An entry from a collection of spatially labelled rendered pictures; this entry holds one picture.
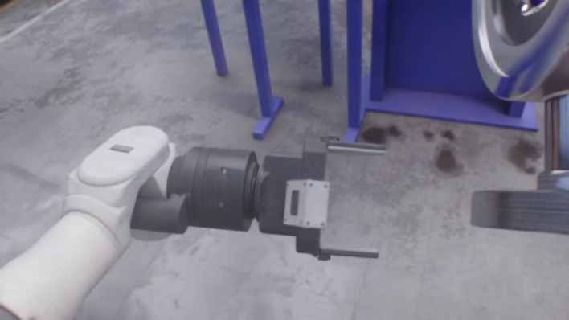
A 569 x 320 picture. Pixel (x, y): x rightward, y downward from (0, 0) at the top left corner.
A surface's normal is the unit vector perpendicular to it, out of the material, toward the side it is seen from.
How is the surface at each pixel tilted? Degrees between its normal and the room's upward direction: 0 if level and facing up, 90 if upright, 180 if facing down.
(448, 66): 90
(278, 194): 41
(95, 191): 36
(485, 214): 75
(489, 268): 0
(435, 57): 90
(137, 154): 11
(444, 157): 0
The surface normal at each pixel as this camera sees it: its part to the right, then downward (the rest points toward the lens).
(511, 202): -0.89, -0.12
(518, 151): -0.11, -0.73
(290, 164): -0.10, -0.11
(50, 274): 0.64, -0.64
